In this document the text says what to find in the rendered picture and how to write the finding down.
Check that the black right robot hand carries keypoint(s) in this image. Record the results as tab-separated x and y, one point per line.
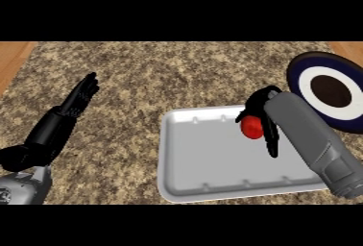
259	102

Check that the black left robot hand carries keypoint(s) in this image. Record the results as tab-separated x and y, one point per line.
80	96

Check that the red tomato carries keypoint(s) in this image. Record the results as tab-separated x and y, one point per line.
252	127

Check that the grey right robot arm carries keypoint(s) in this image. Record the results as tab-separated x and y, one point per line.
312	137

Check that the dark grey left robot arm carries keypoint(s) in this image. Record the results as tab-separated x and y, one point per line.
45	137

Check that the blue white brown plate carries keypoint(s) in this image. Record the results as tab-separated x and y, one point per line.
331	91

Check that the white rectangular tray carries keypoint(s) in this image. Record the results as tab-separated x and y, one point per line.
213	157

